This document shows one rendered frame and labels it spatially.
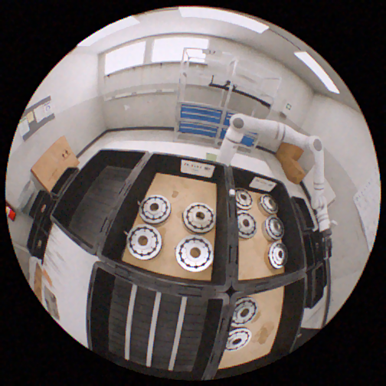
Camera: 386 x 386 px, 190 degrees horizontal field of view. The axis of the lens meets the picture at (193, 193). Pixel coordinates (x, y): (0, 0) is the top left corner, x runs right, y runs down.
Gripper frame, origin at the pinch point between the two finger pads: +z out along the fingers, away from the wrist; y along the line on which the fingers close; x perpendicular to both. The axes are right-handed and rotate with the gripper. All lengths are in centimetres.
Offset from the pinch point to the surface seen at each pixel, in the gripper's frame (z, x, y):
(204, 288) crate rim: 5, -2, 63
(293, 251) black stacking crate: -5.4, -5.6, 28.9
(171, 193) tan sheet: -21, -15, 77
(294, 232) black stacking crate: -12.5, -4.3, 29.5
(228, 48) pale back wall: -312, 124, 79
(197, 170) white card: -32, -11, 70
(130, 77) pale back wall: -272, 27, 291
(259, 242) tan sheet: -9.6, -12.3, 41.9
